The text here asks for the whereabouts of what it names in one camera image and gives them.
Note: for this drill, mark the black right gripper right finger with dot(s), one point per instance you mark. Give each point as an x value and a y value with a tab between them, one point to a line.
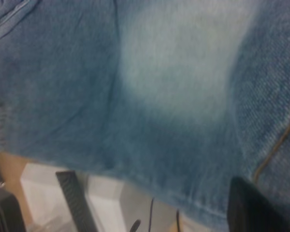
251	212

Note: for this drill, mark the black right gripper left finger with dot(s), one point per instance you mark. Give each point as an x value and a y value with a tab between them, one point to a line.
75	200

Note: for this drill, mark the blue denim shorts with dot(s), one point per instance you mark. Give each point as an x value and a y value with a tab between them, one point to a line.
111	84

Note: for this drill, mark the black rounded device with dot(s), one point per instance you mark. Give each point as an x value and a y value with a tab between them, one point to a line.
4	212

